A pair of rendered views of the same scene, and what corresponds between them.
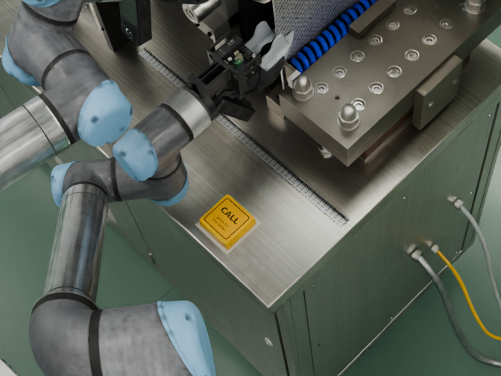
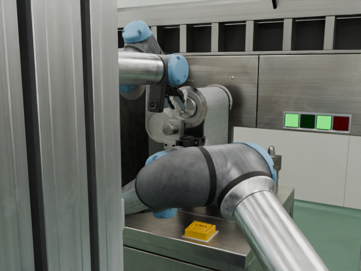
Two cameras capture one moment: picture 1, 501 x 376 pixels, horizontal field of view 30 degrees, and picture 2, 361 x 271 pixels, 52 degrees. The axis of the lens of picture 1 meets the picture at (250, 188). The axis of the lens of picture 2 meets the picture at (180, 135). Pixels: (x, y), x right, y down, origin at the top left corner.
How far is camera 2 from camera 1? 116 cm
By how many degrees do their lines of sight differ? 56
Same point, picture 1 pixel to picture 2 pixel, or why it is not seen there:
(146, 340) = (232, 145)
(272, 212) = (221, 228)
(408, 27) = not seen: hidden behind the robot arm
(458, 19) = not seen: hidden behind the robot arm
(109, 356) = (214, 151)
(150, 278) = not seen: outside the picture
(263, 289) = (237, 250)
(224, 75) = (192, 141)
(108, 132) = (180, 72)
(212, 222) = (193, 228)
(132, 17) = (157, 93)
